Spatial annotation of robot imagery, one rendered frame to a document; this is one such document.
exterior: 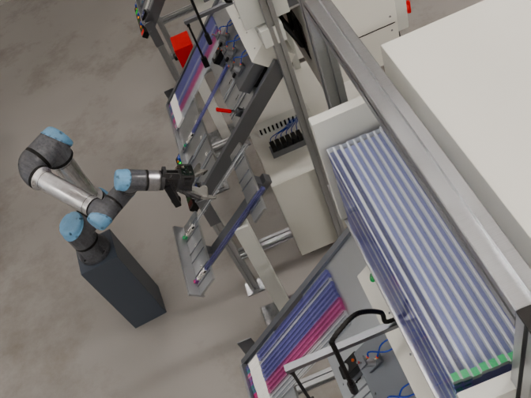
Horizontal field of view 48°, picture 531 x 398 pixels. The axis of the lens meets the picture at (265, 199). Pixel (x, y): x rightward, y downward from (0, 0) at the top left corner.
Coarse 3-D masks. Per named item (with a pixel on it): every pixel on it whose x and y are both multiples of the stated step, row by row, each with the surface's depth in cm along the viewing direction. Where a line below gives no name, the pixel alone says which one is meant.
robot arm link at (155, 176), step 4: (152, 172) 207; (156, 172) 208; (160, 172) 209; (152, 176) 206; (156, 176) 207; (160, 176) 208; (152, 180) 206; (156, 180) 206; (160, 180) 208; (152, 184) 206; (156, 184) 207; (160, 184) 208; (152, 188) 207; (156, 188) 208
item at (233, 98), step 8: (224, 8) 255; (216, 16) 261; (224, 16) 253; (224, 24) 252; (216, 64) 253; (224, 64) 246; (216, 72) 252; (216, 80) 251; (224, 80) 244; (232, 80) 238; (224, 88) 243; (232, 88) 236; (256, 88) 220; (224, 96) 241; (232, 96) 235; (240, 96) 229; (248, 96) 224; (232, 104) 234; (240, 104) 229; (232, 120) 232
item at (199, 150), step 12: (192, 108) 268; (192, 120) 266; (180, 132) 276; (204, 132) 253; (192, 144) 262; (204, 144) 251; (192, 156) 259; (204, 156) 249; (204, 168) 247; (204, 180) 246
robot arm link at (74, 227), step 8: (64, 216) 256; (72, 216) 254; (80, 216) 253; (64, 224) 254; (72, 224) 252; (80, 224) 251; (88, 224) 255; (64, 232) 251; (72, 232) 250; (80, 232) 252; (88, 232) 256; (72, 240) 253; (80, 240) 254; (88, 240) 257; (80, 248) 258
